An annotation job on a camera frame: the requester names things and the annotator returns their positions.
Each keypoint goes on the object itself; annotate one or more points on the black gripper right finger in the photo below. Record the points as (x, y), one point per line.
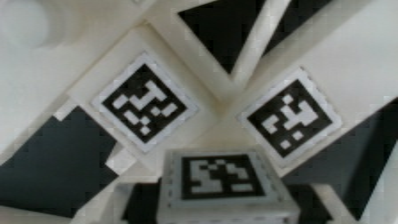
(312, 211)

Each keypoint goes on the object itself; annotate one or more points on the white chair leg with tag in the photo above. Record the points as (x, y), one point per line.
(222, 189)

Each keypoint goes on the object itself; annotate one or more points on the white chair back part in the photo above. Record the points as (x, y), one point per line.
(138, 76)

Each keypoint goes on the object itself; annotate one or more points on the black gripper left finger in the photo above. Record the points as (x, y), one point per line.
(142, 204)

